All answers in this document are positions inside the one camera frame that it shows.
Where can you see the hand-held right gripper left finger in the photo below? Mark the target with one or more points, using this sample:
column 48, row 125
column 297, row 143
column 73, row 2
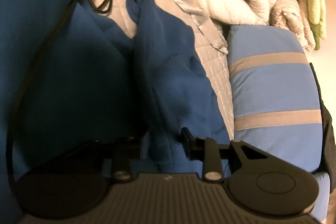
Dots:
column 122, row 158

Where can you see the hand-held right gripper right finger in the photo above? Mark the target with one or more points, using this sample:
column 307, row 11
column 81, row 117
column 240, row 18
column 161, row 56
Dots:
column 187, row 144

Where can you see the dark blue sweatshirt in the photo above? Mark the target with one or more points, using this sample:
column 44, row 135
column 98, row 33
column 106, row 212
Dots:
column 168, row 69

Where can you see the blue grey striped pillow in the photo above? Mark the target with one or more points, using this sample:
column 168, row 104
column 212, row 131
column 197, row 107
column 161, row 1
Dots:
column 273, row 87
column 321, row 195

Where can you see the light grey thin sheet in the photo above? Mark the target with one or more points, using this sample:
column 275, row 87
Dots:
column 199, row 22

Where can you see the dark navy cloth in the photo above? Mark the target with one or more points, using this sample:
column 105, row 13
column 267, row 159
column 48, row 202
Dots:
column 326, row 121

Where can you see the beige lace trimmed blanket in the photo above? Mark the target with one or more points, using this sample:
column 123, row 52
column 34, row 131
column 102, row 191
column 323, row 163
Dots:
column 291, row 16

